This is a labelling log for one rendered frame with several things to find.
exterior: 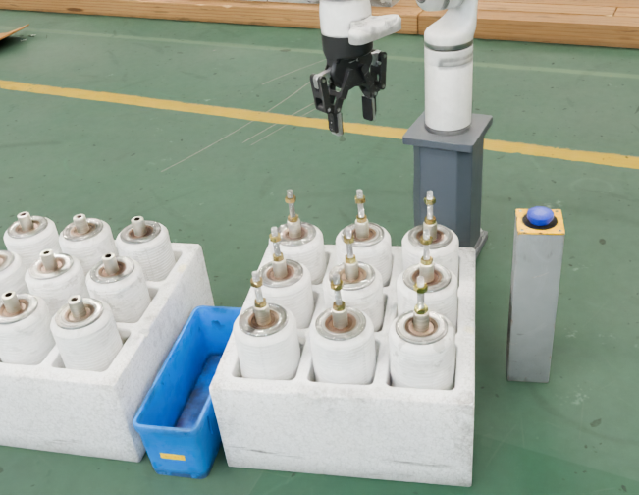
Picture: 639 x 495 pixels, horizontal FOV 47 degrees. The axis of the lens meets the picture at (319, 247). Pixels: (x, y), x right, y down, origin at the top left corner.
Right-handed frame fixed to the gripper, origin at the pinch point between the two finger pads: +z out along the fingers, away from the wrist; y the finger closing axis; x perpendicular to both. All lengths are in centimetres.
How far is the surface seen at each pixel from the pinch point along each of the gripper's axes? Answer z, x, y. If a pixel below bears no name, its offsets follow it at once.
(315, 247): 23.0, -4.5, 6.8
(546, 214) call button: 14.0, 26.3, -14.9
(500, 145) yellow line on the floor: 47, -33, -83
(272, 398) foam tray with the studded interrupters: 30.4, 12.0, 30.3
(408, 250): 22.7, 8.5, -2.9
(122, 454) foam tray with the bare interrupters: 45, -9, 48
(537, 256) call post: 20.1, 27.2, -12.1
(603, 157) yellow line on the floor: 47, -8, -94
